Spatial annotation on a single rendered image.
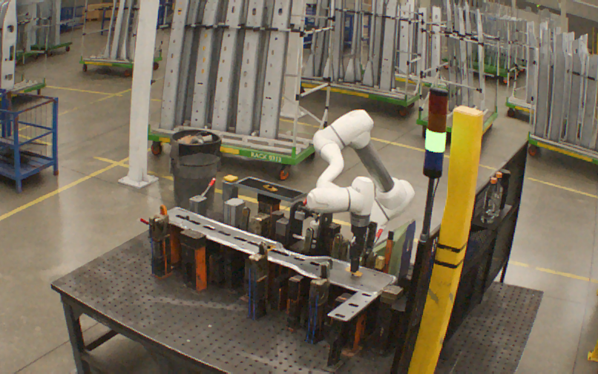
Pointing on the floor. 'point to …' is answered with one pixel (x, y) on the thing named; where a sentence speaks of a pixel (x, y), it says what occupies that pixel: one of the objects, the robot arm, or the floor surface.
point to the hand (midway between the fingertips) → (355, 264)
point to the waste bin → (194, 165)
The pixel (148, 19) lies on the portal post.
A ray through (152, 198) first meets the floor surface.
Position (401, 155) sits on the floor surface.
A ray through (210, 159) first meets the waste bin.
